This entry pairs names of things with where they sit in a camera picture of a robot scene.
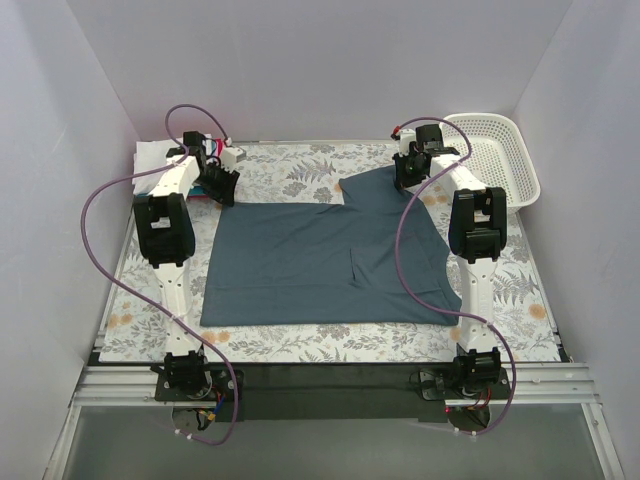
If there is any blue grey t shirt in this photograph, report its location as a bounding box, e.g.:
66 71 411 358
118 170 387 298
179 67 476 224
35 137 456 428
200 167 461 327

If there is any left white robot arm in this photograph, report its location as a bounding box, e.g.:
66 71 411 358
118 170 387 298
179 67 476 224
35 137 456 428
133 131 246 400

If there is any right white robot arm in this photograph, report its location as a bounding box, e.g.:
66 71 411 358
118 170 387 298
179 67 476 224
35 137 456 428
391 117 509 399

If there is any teal folded t shirt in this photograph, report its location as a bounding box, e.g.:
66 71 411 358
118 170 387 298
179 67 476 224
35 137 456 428
190 137 219 197

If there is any red folded t shirt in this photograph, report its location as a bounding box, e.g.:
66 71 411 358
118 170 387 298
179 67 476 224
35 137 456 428
188 136 224 199

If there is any white folded t shirt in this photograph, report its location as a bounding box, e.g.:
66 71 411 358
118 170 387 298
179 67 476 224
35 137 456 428
132 140 176 196

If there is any floral table mat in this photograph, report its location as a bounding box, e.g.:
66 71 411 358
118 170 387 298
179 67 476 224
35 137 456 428
97 142 561 363

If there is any white plastic basket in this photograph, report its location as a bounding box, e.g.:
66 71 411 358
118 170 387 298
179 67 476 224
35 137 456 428
446 113 541 214

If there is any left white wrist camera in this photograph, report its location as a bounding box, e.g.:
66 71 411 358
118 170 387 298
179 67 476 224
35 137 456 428
218 146 246 171

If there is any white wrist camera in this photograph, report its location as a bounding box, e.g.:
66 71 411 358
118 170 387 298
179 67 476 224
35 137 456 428
218 146 246 171
391 127 416 156

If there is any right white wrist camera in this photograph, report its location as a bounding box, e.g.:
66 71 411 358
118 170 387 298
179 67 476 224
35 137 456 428
391 127 416 156

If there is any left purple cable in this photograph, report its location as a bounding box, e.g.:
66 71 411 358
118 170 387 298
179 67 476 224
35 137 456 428
81 103 244 447

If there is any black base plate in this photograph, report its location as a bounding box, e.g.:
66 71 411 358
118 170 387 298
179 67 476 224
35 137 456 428
151 360 512 423

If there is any aluminium frame rail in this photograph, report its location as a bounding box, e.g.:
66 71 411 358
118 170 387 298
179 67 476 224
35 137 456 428
72 362 600 406

